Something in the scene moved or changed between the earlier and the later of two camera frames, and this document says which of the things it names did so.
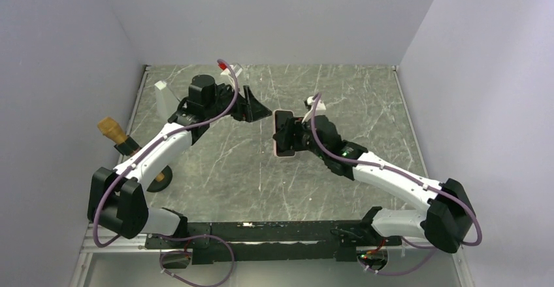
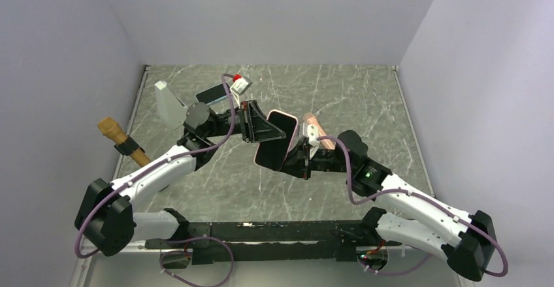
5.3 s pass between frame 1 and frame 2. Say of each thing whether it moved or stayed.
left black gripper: moved
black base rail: stayed
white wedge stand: stayed
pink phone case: moved
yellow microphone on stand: stayed
